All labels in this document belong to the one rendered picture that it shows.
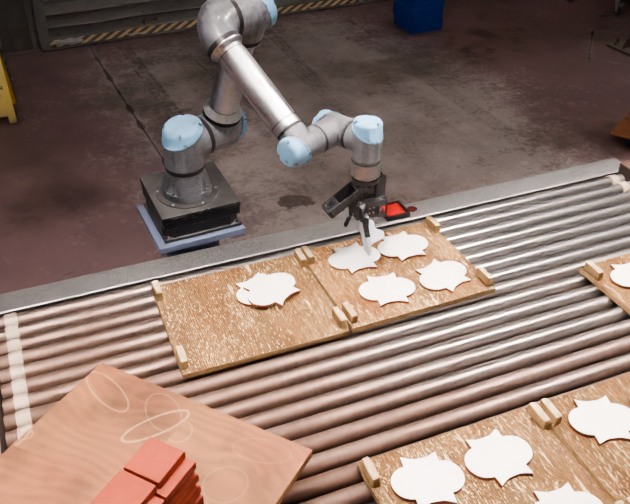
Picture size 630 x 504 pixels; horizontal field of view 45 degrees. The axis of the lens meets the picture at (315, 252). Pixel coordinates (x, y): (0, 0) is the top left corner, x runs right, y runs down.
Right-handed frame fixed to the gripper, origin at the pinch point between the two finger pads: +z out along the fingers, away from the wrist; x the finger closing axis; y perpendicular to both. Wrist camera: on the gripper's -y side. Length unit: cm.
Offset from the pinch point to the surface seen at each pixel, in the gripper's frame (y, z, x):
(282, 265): -19.0, 5.8, 4.8
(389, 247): 10.9, 4.7, 0.2
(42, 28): -44, 83, 462
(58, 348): -79, 8, -4
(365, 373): -15.3, 7.7, -39.2
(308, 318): -20.9, 5.7, -18.4
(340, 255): -3.2, 4.8, 1.9
